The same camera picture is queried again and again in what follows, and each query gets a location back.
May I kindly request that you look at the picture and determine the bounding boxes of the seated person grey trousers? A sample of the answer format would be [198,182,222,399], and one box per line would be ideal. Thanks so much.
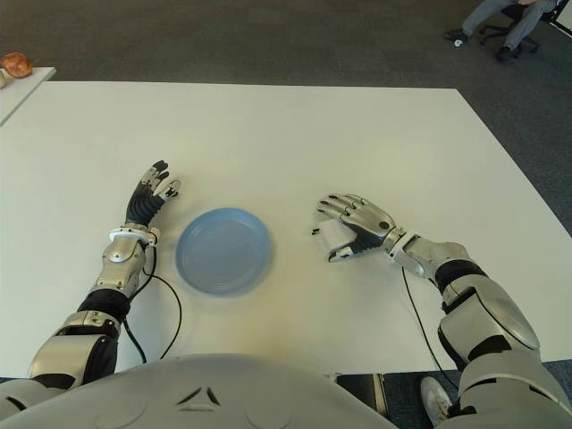
[444,0,555,62]

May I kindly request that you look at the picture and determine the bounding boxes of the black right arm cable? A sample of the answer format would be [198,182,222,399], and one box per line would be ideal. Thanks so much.
[400,263,461,394]

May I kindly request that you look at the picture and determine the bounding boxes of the blue round plate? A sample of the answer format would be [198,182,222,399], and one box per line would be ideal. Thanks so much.
[174,207,278,296]

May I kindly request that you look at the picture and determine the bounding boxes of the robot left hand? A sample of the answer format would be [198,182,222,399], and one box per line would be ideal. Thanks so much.
[124,158,183,229]

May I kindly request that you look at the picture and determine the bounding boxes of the black office chair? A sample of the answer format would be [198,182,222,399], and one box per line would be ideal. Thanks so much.
[480,0,572,53]

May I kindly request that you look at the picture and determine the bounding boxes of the robot torso grey shell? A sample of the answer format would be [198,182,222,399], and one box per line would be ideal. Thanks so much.
[0,352,399,429]

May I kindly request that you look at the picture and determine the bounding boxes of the white square charger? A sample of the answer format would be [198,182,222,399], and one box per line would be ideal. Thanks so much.
[311,216,357,256]

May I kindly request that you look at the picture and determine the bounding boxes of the white sneaker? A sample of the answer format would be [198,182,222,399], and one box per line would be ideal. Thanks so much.
[419,375,450,428]

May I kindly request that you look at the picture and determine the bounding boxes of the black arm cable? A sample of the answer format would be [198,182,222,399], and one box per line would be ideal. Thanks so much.
[122,239,183,364]
[400,263,461,394]

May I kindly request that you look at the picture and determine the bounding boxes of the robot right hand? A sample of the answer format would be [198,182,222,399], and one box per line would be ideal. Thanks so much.
[315,192,399,265]

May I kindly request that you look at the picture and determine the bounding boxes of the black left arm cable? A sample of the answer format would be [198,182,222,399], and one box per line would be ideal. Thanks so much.
[122,239,183,364]

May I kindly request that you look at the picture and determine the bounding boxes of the white side table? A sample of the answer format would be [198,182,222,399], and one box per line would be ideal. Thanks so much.
[0,66,57,127]

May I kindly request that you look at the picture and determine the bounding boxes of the red-brown bread bun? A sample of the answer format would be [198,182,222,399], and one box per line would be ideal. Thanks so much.
[0,52,35,79]

